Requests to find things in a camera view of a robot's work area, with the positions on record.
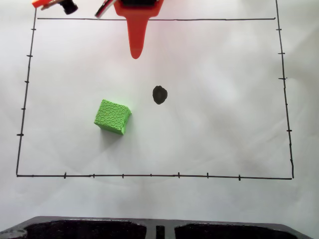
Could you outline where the orange camera mount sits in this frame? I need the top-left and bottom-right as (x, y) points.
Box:
(31, 0), (63, 11)

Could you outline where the red black white wire bundle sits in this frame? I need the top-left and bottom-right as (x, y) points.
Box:
(94, 0), (117, 19)

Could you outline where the green textured block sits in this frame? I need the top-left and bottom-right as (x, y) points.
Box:
(93, 99), (133, 136)

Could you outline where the black camera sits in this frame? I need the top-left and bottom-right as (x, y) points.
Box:
(60, 0), (79, 15)

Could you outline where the black dot mark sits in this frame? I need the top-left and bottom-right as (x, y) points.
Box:
(152, 85), (168, 105)

